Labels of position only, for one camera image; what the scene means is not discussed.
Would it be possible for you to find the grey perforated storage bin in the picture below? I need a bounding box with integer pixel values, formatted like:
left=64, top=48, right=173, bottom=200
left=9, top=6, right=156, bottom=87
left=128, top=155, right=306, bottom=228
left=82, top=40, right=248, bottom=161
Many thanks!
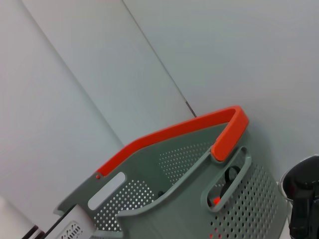
left=53, top=121, right=287, bottom=239

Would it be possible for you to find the glass pot with black lid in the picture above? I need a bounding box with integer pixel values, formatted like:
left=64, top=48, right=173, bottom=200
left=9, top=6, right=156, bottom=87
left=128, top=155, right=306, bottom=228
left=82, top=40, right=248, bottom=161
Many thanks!
left=278, top=155, right=319, bottom=239

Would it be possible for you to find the orange bin handle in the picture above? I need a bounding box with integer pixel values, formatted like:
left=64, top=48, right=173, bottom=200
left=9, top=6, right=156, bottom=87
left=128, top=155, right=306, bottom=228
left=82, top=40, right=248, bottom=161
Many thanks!
left=96, top=106, right=249, bottom=177

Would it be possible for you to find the glass teacup with black holder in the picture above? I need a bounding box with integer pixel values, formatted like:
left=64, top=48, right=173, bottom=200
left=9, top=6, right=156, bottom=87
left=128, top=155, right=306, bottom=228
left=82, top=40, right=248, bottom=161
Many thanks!
left=219, top=166, right=242, bottom=197

